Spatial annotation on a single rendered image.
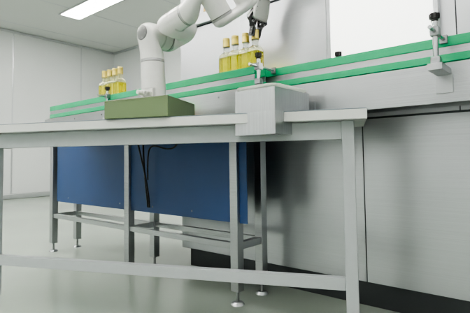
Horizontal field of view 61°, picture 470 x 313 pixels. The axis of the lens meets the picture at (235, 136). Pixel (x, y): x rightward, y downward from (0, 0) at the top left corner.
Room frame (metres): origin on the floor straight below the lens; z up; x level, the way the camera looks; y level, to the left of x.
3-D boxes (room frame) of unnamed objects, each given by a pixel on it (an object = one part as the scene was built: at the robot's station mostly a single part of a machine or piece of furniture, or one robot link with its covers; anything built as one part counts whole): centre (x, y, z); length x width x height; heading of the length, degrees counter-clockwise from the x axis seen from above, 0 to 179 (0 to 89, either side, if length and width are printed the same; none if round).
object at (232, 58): (1.83, -0.01, 0.99); 0.06 x 0.06 x 0.21; 49
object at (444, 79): (1.17, -0.60, 0.90); 0.17 x 0.05 x 0.23; 140
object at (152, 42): (1.58, 0.32, 1.06); 0.13 x 0.10 x 0.16; 143
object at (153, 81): (1.56, 0.32, 0.90); 0.16 x 0.13 x 0.15; 160
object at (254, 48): (1.75, -0.10, 0.99); 0.06 x 0.06 x 0.21; 50
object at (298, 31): (1.69, -0.39, 1.15); 0.90 x 0.03 x 0.34; 50
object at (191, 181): (2.20, 0.51, 0.54); 1.59 x 0.18 x 0.43; 50
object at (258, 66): (1.58, -0.11, 0.95); 0.17 x 0.03 x 0.12; 140
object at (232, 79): (2.16, 0.58, 0.93); 1.75 x 0.01 x 0.08; 50
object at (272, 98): (1.45, -0.15, 0.79); 0.27 x 0.17 x 0.08; 140
